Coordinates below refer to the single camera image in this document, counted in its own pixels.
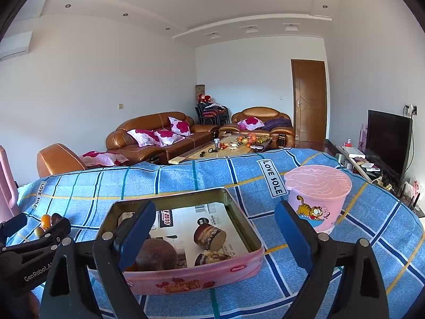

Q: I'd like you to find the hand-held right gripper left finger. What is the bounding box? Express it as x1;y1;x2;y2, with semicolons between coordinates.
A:
40;200;156;319

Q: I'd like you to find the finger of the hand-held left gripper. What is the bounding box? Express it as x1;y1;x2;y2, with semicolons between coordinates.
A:
0;213;28;240
0;217;72;256

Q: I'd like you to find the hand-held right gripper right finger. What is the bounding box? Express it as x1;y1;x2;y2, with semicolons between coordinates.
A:
274;200;390;319

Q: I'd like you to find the large round purple-brown fruit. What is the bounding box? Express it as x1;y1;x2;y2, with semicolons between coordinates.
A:
135;237;179;272

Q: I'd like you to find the pink tin box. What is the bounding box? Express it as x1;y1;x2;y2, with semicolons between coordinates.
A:
96;188;265;296

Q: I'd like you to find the person's left hand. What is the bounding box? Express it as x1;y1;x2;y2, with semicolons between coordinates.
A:
27;291;40;319

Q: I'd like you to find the pink electric kettle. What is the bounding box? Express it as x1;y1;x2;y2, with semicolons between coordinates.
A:
0;145;21;223

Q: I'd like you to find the printed paper sheet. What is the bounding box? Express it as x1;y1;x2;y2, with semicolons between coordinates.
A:
118;203;251;268

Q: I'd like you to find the pink cartoon cat cup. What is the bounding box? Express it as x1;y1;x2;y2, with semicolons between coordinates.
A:
283;165;352;234

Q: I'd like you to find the brown leather armchair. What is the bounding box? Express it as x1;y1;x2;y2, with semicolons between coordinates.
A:
218;107;295;149
36;144;87;177

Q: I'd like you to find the blue checked tablecloth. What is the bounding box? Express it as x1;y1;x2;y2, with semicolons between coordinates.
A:
0;148;424;319

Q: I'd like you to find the low television cabinet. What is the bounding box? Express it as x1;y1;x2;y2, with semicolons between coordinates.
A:
335;144;425;218

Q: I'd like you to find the white pillow with red flowers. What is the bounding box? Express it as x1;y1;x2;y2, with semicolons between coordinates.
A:
153;128;185;146
168;116;192;136
127;128;162;147
238;117;265;131

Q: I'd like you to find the wooden coffee table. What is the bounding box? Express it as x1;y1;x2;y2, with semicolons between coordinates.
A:
168;135;273;165

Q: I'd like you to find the white set-top box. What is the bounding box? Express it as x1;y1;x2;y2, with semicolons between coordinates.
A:
342;146;366;158

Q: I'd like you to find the plate of mixed fruit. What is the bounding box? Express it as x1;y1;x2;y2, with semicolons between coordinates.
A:
237;133;266;147

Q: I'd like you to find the purple cloth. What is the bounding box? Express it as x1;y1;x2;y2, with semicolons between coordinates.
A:
264;118;293;133

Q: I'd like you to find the brown leather sofa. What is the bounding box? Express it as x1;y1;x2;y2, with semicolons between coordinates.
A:
105;111;220;165

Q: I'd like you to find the black television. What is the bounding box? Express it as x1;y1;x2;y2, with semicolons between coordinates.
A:
365;110;413;185

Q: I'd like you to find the brown wooden door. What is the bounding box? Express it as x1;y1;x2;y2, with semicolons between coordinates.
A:
291;59;328;143

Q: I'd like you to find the stack of dark chairs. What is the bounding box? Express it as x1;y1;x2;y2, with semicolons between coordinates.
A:
196;101;230;127

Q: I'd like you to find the white air conditioner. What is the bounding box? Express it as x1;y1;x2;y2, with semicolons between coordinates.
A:
0;31;34;61

